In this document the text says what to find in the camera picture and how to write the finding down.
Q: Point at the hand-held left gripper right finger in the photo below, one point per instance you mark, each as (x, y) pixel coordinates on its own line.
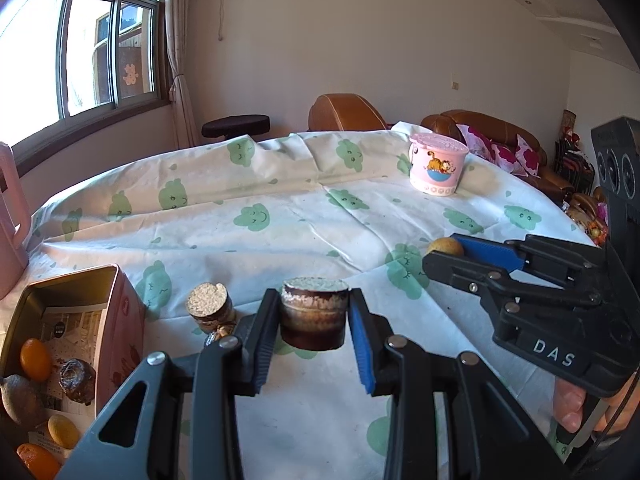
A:
(362, 345)

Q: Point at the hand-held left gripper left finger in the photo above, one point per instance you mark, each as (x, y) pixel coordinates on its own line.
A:
(262, 340)

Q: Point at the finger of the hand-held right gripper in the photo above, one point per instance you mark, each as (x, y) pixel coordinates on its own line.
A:
(460, 272)
(492, 252)

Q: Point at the round yellow-brown fruit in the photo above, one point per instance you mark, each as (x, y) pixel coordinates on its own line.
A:
(442, 247)

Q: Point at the large brown cut cylinder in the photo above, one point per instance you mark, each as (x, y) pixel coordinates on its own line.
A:
(312, 317)

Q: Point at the pink metal tin box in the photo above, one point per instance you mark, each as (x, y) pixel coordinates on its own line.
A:
(125, 340)

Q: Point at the dark foil-wrapped ball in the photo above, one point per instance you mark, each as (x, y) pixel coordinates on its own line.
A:
(77, 380)

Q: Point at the small orange citrus fruit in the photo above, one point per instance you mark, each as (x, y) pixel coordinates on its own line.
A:
(35, 360)
(37, 460)

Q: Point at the person's right hand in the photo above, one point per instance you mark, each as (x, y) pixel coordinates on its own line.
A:
(567, 405)

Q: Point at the small gold foil piece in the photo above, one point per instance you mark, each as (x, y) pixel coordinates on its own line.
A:
(220, 334)

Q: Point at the small brown notched cylinder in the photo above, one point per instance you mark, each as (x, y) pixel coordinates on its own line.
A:
(210, 305)

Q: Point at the pink cartoon cup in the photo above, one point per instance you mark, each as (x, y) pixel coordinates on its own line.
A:
(437, 165)

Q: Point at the dark cluttered rack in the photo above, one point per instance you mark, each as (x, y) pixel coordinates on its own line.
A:
(575, 170)

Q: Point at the brown leather sofa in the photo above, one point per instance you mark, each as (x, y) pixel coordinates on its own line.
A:
(510, 132)

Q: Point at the cloud print tablecloth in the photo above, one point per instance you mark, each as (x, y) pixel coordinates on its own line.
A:
(300, 195)

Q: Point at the printed paper leaflet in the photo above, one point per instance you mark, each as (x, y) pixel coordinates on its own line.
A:
(80, 330)

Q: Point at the brown leather armchair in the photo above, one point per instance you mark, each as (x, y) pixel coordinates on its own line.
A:
(345, 112)

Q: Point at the black round stool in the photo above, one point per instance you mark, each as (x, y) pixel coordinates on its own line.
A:
(235, 126)

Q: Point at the small yellow fruit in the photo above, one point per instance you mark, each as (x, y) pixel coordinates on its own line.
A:
(63, 431)

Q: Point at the grey-brown pear-shaped fruit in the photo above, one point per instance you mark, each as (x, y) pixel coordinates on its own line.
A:
(20, 400)

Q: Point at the pink electric kettle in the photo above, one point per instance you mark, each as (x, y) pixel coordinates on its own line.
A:
(10, 230)

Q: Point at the plain beige curtain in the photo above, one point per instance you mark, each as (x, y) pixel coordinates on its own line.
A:
(182, 60)

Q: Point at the sliding glass window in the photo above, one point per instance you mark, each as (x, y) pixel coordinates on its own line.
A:
(75, 50)

